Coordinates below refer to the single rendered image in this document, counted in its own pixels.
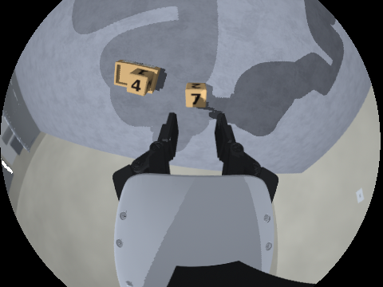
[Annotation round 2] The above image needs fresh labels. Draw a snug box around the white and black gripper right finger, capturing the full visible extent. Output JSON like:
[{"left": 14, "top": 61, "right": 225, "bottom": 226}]
[{"left": 215, "top": 113, "right": 278, "bottom": 203}]

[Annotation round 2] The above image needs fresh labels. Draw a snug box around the tan wooden tray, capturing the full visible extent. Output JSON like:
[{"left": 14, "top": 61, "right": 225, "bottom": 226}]
[{"left": 114, "top": 60, "right": 160, "bottom": 94}]

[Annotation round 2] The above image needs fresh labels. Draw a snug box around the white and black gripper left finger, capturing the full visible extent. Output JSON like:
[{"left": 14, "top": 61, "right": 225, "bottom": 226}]
[{"left": 113, "top": 112, "right": 179, "bottom": 200}]

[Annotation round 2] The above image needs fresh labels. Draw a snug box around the tan wooden number cube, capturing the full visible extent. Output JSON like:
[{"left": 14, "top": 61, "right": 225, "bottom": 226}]
[
  {"left": 127, "top": 68, "right": 154, "bottom": 96},
  {"left": 185, "top": 83, "right": 207, "bottom": 108}
]

